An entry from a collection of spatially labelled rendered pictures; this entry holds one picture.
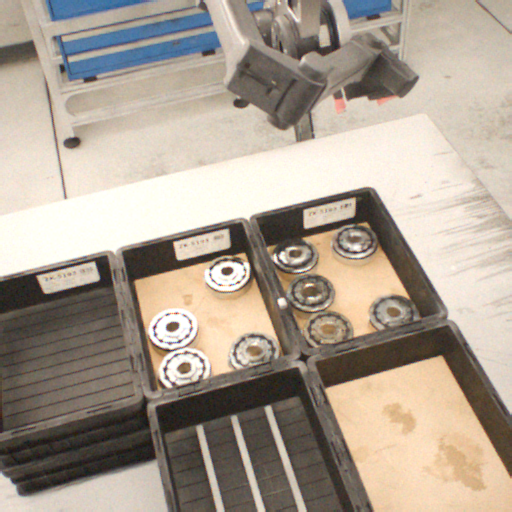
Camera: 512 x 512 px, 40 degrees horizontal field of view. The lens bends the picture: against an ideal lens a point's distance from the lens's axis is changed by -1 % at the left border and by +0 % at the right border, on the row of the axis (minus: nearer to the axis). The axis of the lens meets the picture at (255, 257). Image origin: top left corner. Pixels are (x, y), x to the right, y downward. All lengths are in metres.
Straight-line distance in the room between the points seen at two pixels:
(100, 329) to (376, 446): 0.63
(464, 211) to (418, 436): 0.76
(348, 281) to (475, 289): 0.34
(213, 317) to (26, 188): 1.90
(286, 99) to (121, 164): 2.27
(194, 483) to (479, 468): 0.51
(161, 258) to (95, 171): 1.71
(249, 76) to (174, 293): 0.68
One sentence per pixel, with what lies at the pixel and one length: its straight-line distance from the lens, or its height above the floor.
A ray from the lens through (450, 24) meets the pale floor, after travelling 4.15.
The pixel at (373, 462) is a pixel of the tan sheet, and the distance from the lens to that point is 1.34.
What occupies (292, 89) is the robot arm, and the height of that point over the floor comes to 1.44.
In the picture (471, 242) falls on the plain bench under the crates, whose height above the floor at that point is 0.70.
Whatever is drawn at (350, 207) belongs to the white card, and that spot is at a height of 0.89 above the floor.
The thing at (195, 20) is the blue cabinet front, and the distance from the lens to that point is 3.25.
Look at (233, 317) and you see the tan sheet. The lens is 1.52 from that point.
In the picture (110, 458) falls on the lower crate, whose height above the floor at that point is 0.75.
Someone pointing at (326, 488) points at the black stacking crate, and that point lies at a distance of 1.32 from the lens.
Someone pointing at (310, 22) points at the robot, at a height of 1.21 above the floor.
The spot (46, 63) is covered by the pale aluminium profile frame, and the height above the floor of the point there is 0.44.
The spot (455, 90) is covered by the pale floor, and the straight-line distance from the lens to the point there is 3.63.
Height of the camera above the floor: 2.03
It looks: 47 degrees down
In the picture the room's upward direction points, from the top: 6 degrees counter-clockwise
